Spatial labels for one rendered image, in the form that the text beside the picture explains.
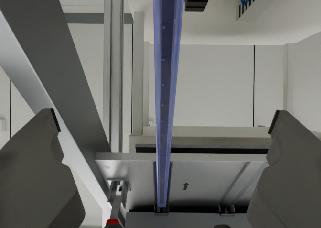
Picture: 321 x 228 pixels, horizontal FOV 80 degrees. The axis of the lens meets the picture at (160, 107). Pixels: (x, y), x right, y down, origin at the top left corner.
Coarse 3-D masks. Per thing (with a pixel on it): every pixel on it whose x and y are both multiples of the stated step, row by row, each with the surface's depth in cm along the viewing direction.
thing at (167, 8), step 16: (160, 0) 9; (176, 0) 9; (160, 16) 9; (176, 16) 9; (160, 32) 10; (176, 32) 10; (160, 48) 10; (176, 48) 10; (160, 64) 11; (176, 64) 11; (160, 80) 12; (176, 80) 12; (160, 96) 13; (160, 112) 14; (160, 128) 16; (160, 144) 18; (160, 160) 20; (160, 176) 23; (160, 192) 26
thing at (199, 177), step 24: (144, 144) 28; (120, 168) 24; (144, 168) 24; (192, 168) 24; (216, 168) 24; (240, 168) 24; (120, 192) 30; (144, 192) 30; (168, 192) 29; (192, 192) 30; (216, 192) 29; (240, 192) 29
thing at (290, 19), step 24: (144, 0) 53; (216, 0) 53; (288, 0) 52; (312, 0) 52; (144, 24) 69; (192, 24) 68; (216, 24) 68; (240, 24) 68; (264, 24) 68; (288, 24) 67; (312, 24) 67
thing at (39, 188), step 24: (48, 120) 10; (24, 144) 8; (48, 144) 8; (0, 168) 7; (24, 168) 7; (48, 168) 7; (0, 192) 6; (24, 192) 6; (48, 192) 6; (72, 192) 6; (0, 216) 6; (24, 216) 6; (48, 216) 6; (72, 216) 6
